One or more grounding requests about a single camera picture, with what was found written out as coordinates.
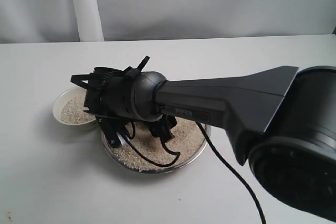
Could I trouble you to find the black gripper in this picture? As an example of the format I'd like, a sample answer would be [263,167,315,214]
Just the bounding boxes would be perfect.
[84,67,181,158]

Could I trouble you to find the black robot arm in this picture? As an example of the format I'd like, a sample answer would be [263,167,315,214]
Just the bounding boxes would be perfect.
[80,66,335,221]

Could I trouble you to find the rice heap in tray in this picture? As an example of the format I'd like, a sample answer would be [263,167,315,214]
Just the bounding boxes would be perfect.
[104,118,206,170]

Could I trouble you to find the white ceramic bowl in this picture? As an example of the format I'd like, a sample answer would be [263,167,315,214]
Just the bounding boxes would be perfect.
[52,87,98,131]

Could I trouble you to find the round steel tray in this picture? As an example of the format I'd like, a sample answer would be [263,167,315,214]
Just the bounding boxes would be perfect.
[101,121,211,174]

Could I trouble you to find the black cable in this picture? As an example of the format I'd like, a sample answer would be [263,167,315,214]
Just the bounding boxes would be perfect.
[70,55,267,224]

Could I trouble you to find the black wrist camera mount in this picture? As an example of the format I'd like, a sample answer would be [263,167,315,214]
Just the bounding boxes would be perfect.
[95,114,130,148]

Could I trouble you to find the white vertical post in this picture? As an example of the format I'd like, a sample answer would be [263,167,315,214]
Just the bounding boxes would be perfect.
[72,0,104,42]

